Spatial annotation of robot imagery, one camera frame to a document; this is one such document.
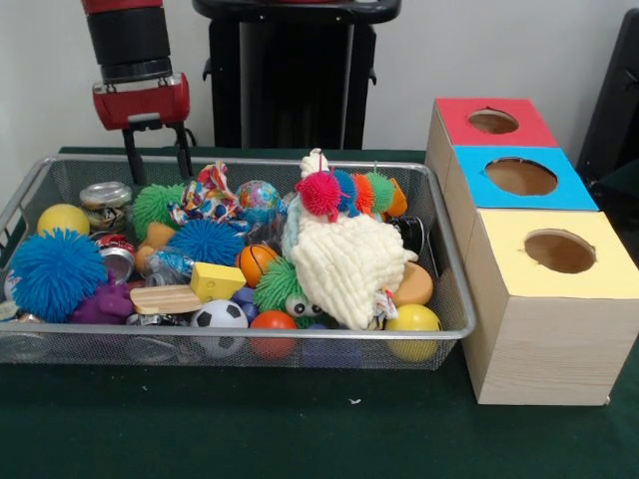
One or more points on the tan bear plush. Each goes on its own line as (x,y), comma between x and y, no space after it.
(150,244)

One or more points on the wooden box with three holes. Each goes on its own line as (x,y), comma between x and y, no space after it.
(544,349)

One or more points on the black chair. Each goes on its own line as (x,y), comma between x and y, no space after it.
(614,100)

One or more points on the colourful patterned cloth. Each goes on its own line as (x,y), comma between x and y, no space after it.
(207,194)

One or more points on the small basketball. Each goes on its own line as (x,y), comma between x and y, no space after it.
(254,259)

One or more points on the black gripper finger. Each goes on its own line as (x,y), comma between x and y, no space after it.
(184,149)
(135,157)

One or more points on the small soccer ball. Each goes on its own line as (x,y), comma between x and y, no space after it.
(219,317)

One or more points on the small blue spiky ball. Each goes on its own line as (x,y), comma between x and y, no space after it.
(207,242)

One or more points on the large blue spiky ball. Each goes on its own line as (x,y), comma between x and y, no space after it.
(57,274)

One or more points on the plain green spiky ball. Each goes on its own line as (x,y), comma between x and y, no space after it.
(152,207)

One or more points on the multicolour spiky caterpillar toy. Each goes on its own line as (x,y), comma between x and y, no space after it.
(349,192)

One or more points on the dark green table cloth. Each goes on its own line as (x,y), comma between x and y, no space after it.
(624,189)
(249,424)

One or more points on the globe print ball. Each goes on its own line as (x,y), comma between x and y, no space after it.
(258,199)

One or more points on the cream waffle cloth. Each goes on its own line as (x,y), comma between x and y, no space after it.
(344,269)

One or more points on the shallow clear mesh bin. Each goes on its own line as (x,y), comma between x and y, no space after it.
(100,351)

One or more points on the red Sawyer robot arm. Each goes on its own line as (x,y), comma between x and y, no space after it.
(130,40)

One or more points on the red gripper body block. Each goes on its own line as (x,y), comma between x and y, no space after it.
(142,102)

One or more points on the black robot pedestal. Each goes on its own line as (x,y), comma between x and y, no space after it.
(299,100)

